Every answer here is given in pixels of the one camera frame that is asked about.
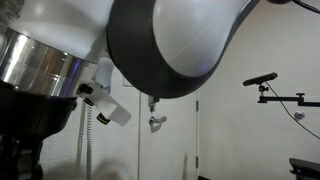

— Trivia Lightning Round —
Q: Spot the white entry door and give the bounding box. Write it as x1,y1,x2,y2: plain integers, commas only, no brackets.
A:
138,93,197,180

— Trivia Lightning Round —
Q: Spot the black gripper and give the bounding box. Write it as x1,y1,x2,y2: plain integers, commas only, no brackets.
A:
0,81,76,180

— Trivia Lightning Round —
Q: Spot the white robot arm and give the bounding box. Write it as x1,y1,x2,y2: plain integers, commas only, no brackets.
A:
0,0,259,180

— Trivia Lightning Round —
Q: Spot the black electronic door lock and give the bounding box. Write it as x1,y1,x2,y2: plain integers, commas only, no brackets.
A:
148,96,160,107

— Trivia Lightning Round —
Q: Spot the black stereo camera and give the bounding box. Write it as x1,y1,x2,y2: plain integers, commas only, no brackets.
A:
243,72,278,86

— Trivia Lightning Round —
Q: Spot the silver door lever handle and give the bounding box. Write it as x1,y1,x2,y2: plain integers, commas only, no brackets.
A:
149,116,167,126

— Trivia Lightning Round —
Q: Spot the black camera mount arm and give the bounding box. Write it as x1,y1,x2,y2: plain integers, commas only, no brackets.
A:
258,85,320,107

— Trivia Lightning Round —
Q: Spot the white telephone cable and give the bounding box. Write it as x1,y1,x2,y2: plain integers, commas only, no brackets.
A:
75,99,94,180

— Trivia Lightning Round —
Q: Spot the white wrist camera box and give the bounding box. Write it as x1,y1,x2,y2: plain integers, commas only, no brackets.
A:
76,81,131,126

